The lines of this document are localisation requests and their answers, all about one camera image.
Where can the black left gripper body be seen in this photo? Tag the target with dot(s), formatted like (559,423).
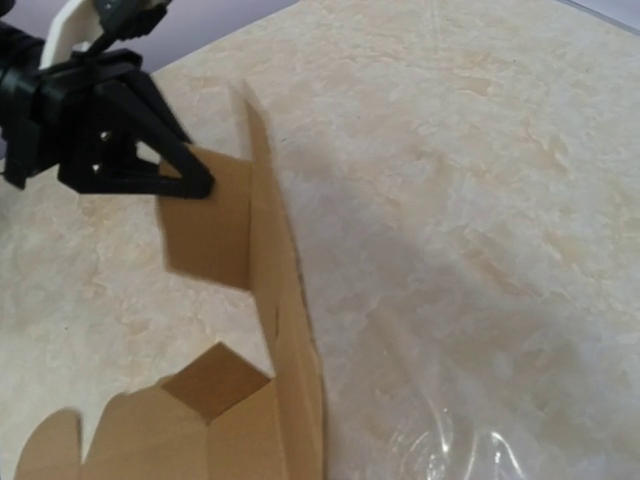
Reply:
(48,119)

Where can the brown cardboard box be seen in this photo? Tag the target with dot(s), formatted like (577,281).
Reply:
(160,338)

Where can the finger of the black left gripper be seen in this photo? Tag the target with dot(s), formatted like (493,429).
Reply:
(108,171)
(132,111)

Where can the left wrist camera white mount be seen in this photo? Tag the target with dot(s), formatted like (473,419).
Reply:
(91,27)

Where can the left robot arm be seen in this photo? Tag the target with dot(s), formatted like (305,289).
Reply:
(12,45)

